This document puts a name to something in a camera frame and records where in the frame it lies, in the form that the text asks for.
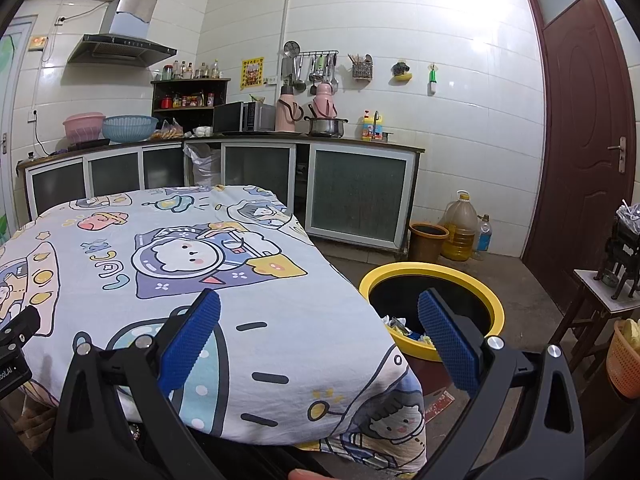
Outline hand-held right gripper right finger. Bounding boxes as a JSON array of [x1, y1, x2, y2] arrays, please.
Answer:
[[416, 287, 586, 480]]

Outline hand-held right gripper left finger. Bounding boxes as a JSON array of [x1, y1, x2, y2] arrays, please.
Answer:
[[52, 288, 222, 480]]

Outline yellow rimmed black trash bin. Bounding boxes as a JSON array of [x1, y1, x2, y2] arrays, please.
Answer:
[[359, 261, 504, 396]]

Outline red paper scrap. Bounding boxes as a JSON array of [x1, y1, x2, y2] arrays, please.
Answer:
[[425, 390, 456, 418]]

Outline cartoon printed tablecloth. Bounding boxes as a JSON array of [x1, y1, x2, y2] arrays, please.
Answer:
[[0, 185, 428, 476]]

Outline brown plastic bucket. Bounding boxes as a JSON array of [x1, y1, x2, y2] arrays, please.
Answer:
[[408, 222, 450, 264]]

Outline clear water bottle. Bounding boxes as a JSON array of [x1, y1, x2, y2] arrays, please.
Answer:
[[474, 215, 492, 260]]

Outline large cooking oil jug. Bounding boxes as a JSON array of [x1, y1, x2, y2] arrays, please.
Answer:
[[440, 191, 479, 262]]

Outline small white topped table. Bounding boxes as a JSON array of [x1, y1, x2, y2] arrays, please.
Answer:
[[550, 269, 640, 371]]

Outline white sack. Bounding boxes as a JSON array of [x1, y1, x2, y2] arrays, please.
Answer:
[[187, 142, 221, 187]]

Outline kitchen counter cabinets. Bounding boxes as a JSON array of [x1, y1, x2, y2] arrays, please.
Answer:
[[17, 132, 426, 253]]

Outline orange plastic basket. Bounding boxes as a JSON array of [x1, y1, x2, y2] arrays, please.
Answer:
[[606, 319, 640, 400]]

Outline black hand crank machine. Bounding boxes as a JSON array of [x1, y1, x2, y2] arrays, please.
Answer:
[[595, 200, 640, 301]]

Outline plastic bag of food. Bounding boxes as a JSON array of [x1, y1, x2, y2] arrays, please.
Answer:
[[151, 119, 185, 141]]

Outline blue plastic basket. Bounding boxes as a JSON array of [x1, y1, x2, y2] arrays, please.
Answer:
[[102, 114, 159, 143]]

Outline brown wooden door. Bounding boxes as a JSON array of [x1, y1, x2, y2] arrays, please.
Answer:
[[522, 0, 636, 321]]

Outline microwave oven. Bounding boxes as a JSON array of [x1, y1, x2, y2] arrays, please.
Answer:
[[213, 101, 277, 134]]

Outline yellow detergent bottle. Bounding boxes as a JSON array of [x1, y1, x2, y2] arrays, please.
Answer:
[[361, 111, 383, 141]]

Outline pink plastic basin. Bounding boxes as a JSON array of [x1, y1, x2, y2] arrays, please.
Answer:
[[63, 112, 106, 143]]

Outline flower printed glass door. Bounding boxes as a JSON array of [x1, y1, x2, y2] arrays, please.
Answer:
[[0, 15, 38, 241]]

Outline dark corner shelf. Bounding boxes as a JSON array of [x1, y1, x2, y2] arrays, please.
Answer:
[[151, 78, 232, 133]]

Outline steel cooking pot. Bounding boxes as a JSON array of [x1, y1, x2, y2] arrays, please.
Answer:
[[304, 116, 348, 138]]

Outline row of seasoning bottles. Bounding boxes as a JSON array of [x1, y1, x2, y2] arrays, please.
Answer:
[[161, 59, 222, 81]]

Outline pink thermos with light lid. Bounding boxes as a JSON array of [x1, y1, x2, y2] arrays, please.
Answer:
[[307, 82, 335, 121]]

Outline steel range hood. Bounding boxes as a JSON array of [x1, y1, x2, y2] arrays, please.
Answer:
[[67, 0, 178, 68]]

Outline pink thermos with black handle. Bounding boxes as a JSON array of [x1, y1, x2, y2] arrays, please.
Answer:
[[277, 85, 303, 133]]

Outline silver door handle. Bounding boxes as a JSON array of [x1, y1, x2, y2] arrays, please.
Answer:
[[607, 136, 627, 174]]

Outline yellow wall poster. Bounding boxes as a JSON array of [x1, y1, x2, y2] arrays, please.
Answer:
[[240, 57, 265, 91]]

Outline wall chopstick holder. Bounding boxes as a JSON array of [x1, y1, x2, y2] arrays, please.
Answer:
[[348, 52, 374, 80]]

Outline wall rack of kitchen utensils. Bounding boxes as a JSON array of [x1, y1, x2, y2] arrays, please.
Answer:
[[282, 41, 339, 93]]

